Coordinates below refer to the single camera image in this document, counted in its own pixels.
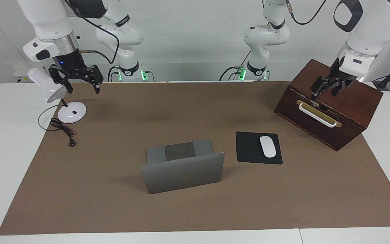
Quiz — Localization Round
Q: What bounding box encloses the white computer mouse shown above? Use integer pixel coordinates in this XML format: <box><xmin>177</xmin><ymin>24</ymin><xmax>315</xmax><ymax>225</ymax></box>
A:
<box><xmin>260</xmin><ymin>136</ymin><xmax>277</xmax><ymax>158</ymax></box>

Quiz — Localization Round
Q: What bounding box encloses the white desk lamp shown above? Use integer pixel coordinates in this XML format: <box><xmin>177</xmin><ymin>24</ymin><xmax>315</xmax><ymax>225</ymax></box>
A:
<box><xmin>28</xmin><ymin>67</ymin><xmax>88</xmax><ymax>124</ymax></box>

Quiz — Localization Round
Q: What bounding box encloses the black lamp power cable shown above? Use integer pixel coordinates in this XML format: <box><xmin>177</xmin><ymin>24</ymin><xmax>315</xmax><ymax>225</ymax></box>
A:
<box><xmin>38</xmin><ymin>104</ymin><xmax>77</xmax><ymax>147</ymax></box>

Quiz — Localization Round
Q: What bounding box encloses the black left arm base cable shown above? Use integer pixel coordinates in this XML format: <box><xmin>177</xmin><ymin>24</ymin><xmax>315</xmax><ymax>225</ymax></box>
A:
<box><xmin>219</xmin><ymin>51</ymin><xmax>252</xmax><ymax>81</ymax></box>

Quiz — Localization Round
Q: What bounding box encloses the black right arm base cable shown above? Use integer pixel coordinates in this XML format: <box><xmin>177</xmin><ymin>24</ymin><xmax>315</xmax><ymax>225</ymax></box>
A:
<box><xmin>108</xmin><ymin>65</ymin><xmax>121</xmax><ymax>82</ymax></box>

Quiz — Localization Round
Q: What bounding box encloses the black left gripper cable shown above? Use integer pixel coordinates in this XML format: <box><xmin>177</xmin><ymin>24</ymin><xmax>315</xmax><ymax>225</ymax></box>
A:
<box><xmin>285</xmin><ymin>0</ymin><xmax>328</xmax><ymax>26</ymax></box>

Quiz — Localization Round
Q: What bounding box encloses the brown table mat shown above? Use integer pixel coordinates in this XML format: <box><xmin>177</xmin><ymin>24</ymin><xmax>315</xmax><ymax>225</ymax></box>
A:
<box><xmin>0</xmin><ymin>81</ymin><xmax>390</xmax><ymax>235</ymax></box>

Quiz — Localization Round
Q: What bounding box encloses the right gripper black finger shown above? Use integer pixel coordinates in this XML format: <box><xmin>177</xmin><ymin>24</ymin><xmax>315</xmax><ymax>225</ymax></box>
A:
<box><xmin>48</xmin><ymin>65</ymin><xmax>74</xmax><ymax>95</ymax></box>
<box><xmin>83</xmin><ymin>64</ymin><xmax>104</xmax><ymax>94</ymax></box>

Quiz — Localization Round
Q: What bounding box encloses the grey laptop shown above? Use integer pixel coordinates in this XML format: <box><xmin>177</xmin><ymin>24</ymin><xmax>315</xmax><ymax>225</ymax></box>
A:
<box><xmin>140</xmin><ymin>139</ymin><xmax>225</xmax><ymax>194</ymax></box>

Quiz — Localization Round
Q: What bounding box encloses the white wall socket strip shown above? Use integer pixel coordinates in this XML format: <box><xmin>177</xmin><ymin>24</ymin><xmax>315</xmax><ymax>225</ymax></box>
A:
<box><xmin>13</xmin><ymin>65</ymin><xmax>46</xmax><ymax>84</ymax></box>

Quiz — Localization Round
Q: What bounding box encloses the dark brown wooden box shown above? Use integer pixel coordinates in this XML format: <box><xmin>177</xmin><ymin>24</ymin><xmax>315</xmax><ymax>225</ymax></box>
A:
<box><xmin>274</xmin><ymin>59</ymin><xmax>384</xmax><ymax>151</ymax></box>

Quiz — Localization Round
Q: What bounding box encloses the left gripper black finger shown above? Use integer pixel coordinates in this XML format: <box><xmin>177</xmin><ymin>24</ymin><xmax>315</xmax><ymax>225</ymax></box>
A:
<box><xmin>331</xmin><ymin>81</ymin><xmax>350</xmax><ymax>97</ymax></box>
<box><xmin>310</xmin><ymin>77</ymin><xmax>331</xmax><ymax>100</ymax></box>

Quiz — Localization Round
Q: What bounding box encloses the black arm base cable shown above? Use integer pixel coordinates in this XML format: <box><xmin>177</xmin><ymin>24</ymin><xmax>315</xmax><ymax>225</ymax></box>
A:
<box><xmin>219</xmin><ymin>51</ymin><xmax>252</xmax><ymax>81</ymax></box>
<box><xmin>108</xmin><ymin>65</ymin><xmax>121</xmax><ymax>82</ymax></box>

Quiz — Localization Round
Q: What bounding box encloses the black mouse pad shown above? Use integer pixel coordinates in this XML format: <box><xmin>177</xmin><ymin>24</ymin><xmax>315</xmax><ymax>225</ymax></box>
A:
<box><xmin>235</xmin><ymin>131</ymin><xmax>283</xmax><ymax>165</ymax></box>

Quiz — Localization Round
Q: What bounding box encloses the white box handle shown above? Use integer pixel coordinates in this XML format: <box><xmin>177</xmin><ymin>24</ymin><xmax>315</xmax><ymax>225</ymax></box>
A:
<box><xmin>298</xmin><ymin>103</ymin><xmax>337</xmax><ymax>128</ymax></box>

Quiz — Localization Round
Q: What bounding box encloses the brass handle plate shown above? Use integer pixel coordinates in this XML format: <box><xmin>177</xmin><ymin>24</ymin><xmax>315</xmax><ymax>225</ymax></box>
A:
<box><xmin>296</xmin><ymin>99</ymin><xmax>342</xmax><ymax>128</ymax></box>

